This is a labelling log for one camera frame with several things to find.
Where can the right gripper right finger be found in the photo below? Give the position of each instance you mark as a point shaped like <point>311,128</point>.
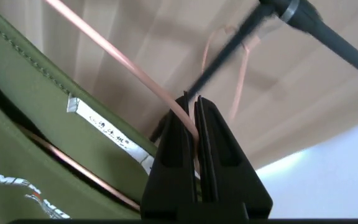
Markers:
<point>235,186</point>

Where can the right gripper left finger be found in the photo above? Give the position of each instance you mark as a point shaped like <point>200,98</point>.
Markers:
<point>169,186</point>

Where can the green printed shirt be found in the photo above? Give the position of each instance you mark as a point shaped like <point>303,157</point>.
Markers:
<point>26,93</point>

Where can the black clothes rack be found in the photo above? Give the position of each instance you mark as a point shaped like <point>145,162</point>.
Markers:
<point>337,40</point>

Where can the beige curtain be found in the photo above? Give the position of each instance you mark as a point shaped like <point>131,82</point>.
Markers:
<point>166,31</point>

